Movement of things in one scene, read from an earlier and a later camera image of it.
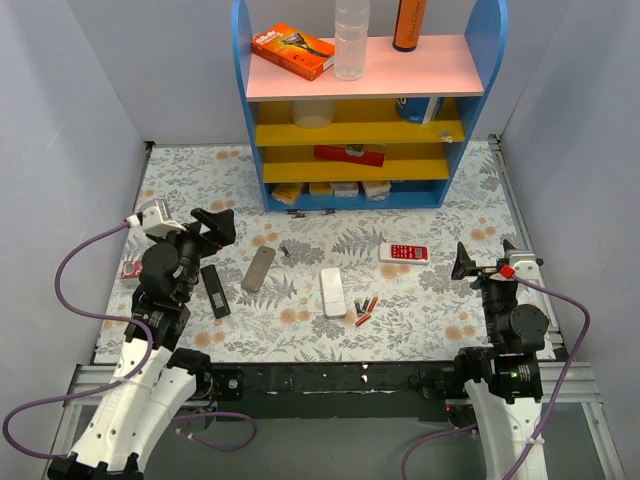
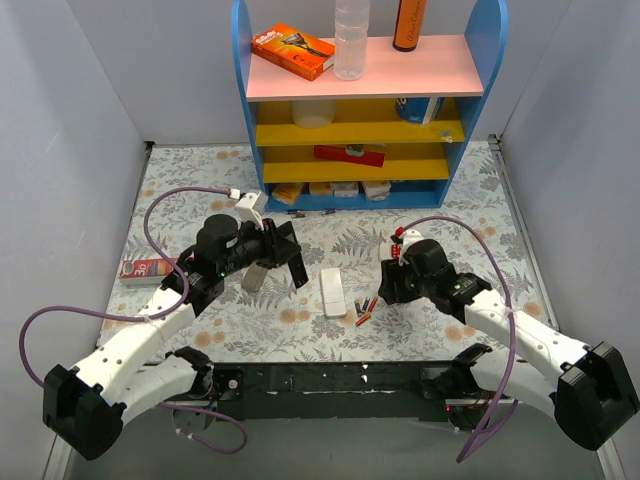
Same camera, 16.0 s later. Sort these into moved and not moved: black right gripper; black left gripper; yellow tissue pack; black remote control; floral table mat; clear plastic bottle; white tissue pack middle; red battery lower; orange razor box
Moved: black right gripper; black remote control; black left gripper
Not moved: orange razor box; clear plastic bottle; yellow tissue pack; white tissue pack middle; floral table mat; red battery lower
